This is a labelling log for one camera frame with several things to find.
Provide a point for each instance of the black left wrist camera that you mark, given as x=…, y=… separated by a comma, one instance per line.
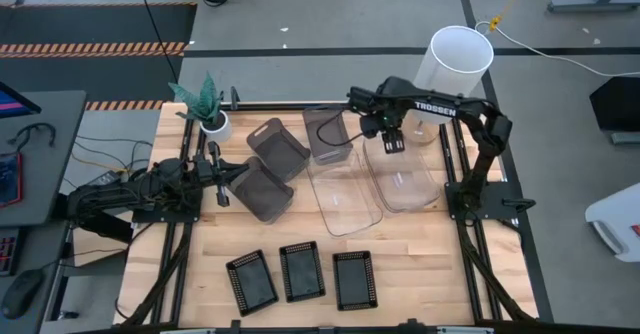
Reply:
x=204, y=166

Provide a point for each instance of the green artificial plant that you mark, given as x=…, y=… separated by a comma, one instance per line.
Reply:
x=202, y=101

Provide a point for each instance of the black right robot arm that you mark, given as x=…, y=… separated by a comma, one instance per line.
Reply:
x=480, y=139

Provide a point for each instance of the black hazard striped floor mat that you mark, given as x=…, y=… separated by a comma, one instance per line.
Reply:
x=90, y=74

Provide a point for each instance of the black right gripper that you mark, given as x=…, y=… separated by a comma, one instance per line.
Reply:
x=380, y=105

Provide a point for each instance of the red blue pad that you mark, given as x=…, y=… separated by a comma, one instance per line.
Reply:
x=10, y=179

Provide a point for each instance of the white plastic object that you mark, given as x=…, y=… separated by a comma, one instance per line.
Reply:
x=617, y=221

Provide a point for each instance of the black keyboard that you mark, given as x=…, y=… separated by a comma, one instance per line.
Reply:
x=7, y=251

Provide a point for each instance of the grey desk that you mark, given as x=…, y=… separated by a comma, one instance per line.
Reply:
x=50, y=174

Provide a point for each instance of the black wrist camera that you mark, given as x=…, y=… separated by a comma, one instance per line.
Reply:
x=370, y=126
x=204, y=166

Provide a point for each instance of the clear plastic bin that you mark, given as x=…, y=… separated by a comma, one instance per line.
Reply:
x=405, y=184
x=345, y=201

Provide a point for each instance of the black table clamp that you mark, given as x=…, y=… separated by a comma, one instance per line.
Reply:
x=520, y=204

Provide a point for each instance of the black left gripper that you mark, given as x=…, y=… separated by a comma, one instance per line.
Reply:
x=220, y=176

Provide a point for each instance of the black power adapter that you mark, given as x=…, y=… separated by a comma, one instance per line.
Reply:
x=104, y=178

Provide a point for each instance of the smoked translucent plastic bin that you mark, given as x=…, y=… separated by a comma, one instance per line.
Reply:
x=277, y=151
x=260, y=192
x=327, y=155

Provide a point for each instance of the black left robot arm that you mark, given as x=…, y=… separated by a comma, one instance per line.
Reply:
x=125, y=191

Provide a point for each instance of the black box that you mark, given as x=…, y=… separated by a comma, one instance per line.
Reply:
x=617, y=104

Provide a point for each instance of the black computer mouse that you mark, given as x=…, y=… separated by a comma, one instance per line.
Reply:
x=21, y=294

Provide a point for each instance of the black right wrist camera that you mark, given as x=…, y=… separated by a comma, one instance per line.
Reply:
x=370, y=126

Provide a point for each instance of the black mesh basket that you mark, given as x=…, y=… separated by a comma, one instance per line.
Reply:
x=302, y=272
x=251, y=284
x=355, y=280

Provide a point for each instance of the white cylindrical bin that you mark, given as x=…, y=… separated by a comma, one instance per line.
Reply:
x=452, y=74

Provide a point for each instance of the computer monitor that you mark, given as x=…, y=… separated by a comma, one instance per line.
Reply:
x=15, y=103

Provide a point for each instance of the white plant pot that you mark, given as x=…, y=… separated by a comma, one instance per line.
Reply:
x=220, y=131

